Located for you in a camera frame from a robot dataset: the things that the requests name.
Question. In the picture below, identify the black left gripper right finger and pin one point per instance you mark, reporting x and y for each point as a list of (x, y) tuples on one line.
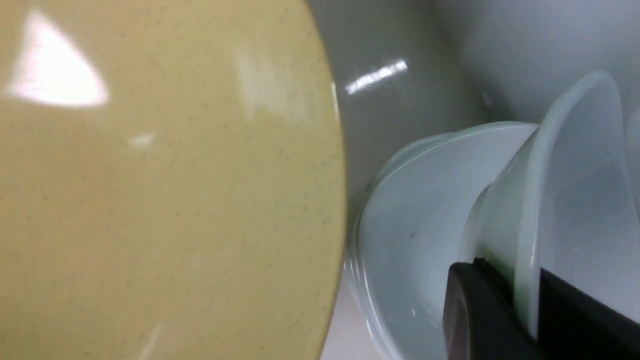
[(575, 326)]

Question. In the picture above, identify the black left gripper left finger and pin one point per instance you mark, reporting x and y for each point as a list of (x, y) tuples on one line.
[(479, 320)]

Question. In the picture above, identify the white square dish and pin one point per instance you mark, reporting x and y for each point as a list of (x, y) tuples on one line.
[(564, 203), (407, 229)]

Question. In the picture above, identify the yellow noodle bowl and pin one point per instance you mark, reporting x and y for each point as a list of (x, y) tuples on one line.
[(173, 181)]

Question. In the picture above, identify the white square dish in tub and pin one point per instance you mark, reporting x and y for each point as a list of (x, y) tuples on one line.
[(407, 229)]

